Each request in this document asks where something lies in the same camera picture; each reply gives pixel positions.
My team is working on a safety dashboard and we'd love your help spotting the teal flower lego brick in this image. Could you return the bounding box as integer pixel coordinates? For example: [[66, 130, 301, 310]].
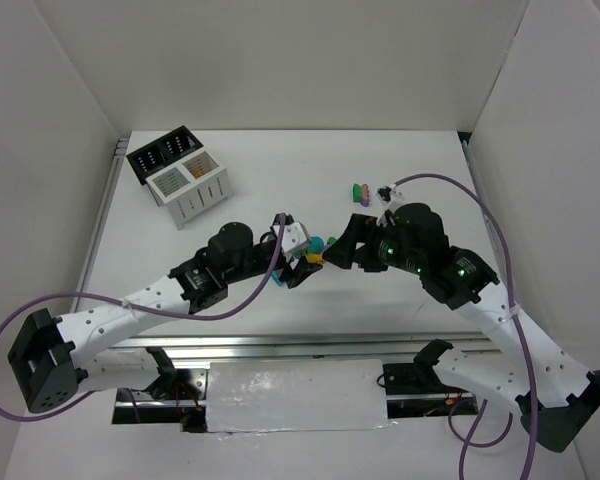
[[306, 236, 325, 255]]

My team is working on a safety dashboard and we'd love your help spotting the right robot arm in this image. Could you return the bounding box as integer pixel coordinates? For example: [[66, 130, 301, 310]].
[[323, 203, 600, 453]]

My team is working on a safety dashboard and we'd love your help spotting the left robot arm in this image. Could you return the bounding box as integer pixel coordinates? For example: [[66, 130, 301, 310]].
[[7, 218, 320, 417]]

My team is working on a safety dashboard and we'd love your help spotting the purple lotus lego brick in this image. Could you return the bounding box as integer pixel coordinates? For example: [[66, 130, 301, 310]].
[[322, 250, 335, 264]]

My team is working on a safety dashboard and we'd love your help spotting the white slotted container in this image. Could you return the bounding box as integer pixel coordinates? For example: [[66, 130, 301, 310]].
[[147, 148, 233, 230]]

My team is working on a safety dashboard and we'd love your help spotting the white foam board front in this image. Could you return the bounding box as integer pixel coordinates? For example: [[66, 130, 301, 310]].
[[206, 359, 389, 433]]

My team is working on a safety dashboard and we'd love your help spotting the black slotted container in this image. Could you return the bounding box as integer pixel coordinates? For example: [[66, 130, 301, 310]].
[[126, 125, 203, 186]]

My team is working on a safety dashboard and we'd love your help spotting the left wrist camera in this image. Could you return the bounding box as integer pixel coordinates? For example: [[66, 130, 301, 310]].
[[271, 214, 312, 260]]

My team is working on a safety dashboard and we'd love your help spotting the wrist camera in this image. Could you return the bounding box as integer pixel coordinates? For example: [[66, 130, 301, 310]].
[[271, 214, 312, 260], [376, 184, 406, 226]]

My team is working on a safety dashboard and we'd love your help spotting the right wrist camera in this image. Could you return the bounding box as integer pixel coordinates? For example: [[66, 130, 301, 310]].
[[376, 184, 406, 226]]

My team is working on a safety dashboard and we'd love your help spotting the aluminium table rail front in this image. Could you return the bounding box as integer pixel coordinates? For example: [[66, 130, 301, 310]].
[[113, 332, 497, 366]]

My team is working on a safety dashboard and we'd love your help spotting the aluminium rail right side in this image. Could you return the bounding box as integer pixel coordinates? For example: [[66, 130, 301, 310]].
[[458, 132, 520, 327]]

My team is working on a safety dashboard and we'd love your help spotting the aluminium rail left side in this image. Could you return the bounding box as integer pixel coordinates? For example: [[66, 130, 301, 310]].
[[76, 137, 130, 293]]

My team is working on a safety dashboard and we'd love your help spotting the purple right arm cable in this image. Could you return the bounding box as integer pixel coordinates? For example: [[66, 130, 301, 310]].
[[389, 173, 537, 480]]

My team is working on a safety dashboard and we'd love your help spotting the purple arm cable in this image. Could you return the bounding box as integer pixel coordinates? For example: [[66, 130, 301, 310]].
[[0, 214, 289, 422], [389, 173, 537, 480]]

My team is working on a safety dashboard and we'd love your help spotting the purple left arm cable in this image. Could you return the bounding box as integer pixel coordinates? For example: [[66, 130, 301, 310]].
[[0, 214, 289, 422]]

